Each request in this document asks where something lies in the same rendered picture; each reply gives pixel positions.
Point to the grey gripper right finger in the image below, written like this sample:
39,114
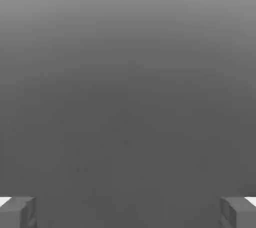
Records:
242,214

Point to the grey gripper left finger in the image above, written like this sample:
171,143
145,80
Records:
14,214

